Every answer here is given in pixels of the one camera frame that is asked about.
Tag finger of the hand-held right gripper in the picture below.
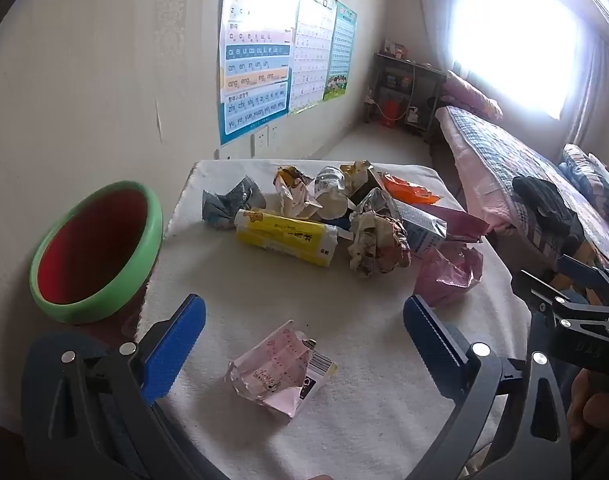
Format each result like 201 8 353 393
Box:
512 270 609 318
557 255 609 296

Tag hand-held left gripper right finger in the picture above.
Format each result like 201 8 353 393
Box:
403 294 573 480

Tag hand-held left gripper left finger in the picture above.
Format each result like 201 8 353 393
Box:
20 294 230 480

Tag pink plastic bag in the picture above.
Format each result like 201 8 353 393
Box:
413 242 485 308

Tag printed paper ball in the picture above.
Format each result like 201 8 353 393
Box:
347 210 413 278

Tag pink wrapper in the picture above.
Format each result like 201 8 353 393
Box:
226 319 339 418

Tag silver milk carton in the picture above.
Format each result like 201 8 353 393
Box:
357 187 450 261

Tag purple-pink packet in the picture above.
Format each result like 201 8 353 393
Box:
415 202 491 246

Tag green-rimmed red trash bin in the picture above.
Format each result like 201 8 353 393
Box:
28 180 164 325

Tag orange snack packet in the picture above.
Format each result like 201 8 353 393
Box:
382 172 444 206

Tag grey-blue wrapper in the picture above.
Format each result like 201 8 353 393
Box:
201 175 268 231

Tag yellow and white packet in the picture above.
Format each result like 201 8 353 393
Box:
233 208 353 268

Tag gold candy wrapper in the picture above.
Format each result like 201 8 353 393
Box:
339 160 385 206
274 166 310 196

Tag silver plastic wrapper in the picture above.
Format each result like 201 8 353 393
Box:
312 166 353 221

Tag white paper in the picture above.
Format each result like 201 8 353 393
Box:
277 187 325 221

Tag person's right hand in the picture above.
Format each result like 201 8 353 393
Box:
567 374 609 443

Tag black clothing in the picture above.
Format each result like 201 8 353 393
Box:
512 176 585 241

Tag white table cloth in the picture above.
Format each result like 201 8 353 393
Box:
134 159 533 480

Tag blue floral pillow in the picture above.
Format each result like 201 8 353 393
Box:
559 143 609 218

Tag pink bedsheet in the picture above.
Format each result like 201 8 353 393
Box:
435 107 515 233

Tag bed with patterned quilt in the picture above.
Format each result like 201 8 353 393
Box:
445 105 609 281

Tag pale curtain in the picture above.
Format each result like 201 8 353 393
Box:
567 35 609 161

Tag pink pillow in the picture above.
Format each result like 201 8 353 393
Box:
442 70 505 121

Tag dark storage shelf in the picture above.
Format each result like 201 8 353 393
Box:
367 52 448 141

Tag bright window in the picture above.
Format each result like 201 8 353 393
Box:
449 0 585 121

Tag green-bordered wall poster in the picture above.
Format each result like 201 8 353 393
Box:
323 2 359 102

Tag large letter wall poster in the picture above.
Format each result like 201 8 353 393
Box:
218 0 302 147

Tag pale table wall poster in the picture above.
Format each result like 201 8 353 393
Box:
288 0 338 115

